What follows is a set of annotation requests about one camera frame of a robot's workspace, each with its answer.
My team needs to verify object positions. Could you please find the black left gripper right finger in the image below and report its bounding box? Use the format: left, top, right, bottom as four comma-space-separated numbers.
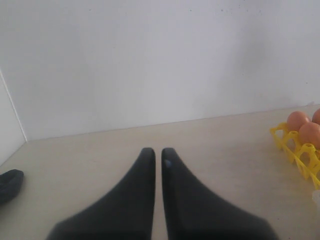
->
161, 147, 278, 240

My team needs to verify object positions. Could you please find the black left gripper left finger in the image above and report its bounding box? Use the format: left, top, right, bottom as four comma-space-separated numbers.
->
47, 147, 156, 240

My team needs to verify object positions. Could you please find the brown egg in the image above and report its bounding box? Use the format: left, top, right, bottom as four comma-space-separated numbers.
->
298, 122, 320, 149
286, 111, 311, 132
312, 109, 320, 125

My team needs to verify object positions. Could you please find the dark object at left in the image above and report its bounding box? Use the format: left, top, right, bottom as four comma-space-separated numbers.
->
0, 169, 24, 205

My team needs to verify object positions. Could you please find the clear plastic bin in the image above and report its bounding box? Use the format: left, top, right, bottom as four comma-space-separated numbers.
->
312, 190, 320, 213

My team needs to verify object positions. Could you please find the yellow plastic egg tray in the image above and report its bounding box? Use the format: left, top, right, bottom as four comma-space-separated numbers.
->
269, 122, 320, 190

